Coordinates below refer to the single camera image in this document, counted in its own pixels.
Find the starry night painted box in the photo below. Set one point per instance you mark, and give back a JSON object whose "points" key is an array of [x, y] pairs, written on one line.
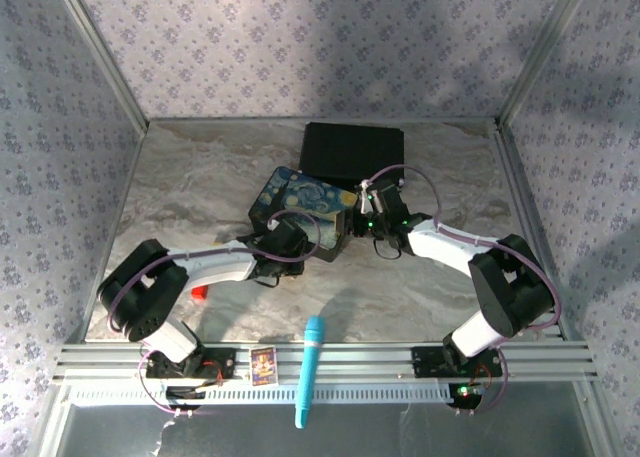
{"points": [[305, 199]]}

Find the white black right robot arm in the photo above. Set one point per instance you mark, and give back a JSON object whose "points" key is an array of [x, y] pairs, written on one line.
{"points": [[440, 242]]}

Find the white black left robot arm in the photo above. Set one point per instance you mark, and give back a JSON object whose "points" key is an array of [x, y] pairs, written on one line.
{"points": [[215, 267]]}

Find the small red key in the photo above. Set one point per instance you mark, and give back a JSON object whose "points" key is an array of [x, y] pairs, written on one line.
{"points": [[200, 293]]}

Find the black rectangular case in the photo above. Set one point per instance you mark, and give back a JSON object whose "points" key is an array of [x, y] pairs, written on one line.
{"points": [[350, 149]]}

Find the blue marker pen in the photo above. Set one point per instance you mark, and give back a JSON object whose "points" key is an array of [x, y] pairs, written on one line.
{"points": [[310, 362]]}

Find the small picture card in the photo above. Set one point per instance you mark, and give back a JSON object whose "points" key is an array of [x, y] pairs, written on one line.
{"points": [[263, 366]]}

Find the left control board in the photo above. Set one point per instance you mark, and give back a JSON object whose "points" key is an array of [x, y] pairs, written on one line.
{"points": [[185, 394]]}

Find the right control board green light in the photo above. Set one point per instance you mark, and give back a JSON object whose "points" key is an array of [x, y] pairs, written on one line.
{"points": [[465, 394]]}

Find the aluminium mounting rail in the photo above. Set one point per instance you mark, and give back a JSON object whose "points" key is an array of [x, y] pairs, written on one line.
{"points": [[360, 359]]}

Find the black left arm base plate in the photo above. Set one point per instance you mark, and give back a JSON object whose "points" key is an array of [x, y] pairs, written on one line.
{"points": [[225, 364]]}

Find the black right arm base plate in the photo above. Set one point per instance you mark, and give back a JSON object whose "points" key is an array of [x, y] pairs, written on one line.
{"points": [[425, 362]]}

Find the metal frame post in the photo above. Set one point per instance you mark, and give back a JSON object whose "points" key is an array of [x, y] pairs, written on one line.
{"points": [[545, 52]]}

